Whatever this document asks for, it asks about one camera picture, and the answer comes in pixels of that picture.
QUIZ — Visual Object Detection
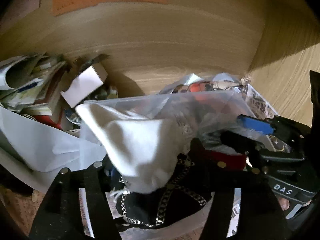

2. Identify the grey folded paper sheet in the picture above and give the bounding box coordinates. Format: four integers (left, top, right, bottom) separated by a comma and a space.
1, 108, 106, 193

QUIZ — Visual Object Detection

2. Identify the white pouch with black strap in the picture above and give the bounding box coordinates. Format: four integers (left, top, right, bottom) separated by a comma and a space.
85, 114, 212, 229

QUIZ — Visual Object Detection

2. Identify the stack of newspapers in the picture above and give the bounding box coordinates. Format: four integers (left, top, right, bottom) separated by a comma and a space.
1, 53, 70, 115

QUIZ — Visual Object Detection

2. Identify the small white cardboard box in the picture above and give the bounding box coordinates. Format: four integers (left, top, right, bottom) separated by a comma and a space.
61, 63, 108, 108

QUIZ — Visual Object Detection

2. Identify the silver grey mesh pouch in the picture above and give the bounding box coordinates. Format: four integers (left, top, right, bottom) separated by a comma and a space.
196, 114, 246, 150

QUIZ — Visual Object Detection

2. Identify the clear plastic storage bin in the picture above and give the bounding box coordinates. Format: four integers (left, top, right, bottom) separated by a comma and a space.
75, 86, 277, 142

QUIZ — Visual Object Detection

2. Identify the red felt pouch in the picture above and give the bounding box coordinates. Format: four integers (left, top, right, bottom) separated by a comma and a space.
209, 151, 246, 170

